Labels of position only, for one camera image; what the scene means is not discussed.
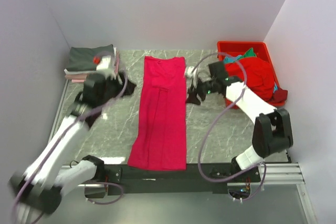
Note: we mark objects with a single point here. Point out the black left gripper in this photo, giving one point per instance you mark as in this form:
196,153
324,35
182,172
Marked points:
129,88

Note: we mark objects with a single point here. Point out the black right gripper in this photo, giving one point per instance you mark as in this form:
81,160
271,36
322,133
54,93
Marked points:
192,97

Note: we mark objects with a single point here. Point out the crimson t shirt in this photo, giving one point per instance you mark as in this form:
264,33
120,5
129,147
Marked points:
161,141

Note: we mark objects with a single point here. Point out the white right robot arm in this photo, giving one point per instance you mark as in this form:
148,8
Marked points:
272,126

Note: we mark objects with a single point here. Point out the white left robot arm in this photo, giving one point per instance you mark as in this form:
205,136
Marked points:
40,189

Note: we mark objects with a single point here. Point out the pink folded shirt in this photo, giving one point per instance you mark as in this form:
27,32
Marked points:
115,62

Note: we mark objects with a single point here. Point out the teal garment in bin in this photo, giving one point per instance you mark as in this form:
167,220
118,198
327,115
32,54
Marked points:
230,59

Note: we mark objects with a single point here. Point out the red plastic bin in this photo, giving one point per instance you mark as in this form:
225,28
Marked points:
235,48

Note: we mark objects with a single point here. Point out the dark grey folded shirt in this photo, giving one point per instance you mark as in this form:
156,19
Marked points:
87,59

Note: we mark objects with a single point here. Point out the red t shirt in bin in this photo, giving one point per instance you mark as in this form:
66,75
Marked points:
260,78

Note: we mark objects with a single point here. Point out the maroon garment on bin edge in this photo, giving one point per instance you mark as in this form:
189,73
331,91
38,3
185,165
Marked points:
279,96

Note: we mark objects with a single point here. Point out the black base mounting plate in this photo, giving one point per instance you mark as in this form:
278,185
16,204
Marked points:
137,181

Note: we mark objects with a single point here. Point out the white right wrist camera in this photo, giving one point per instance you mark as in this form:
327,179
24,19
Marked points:
190,72

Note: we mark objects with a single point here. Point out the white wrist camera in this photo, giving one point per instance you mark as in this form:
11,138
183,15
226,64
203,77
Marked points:
105,64
190,72

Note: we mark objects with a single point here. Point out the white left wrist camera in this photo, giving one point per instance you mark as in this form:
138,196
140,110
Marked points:
105,64

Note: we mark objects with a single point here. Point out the aluminium frame rail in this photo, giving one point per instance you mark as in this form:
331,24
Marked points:
276,174

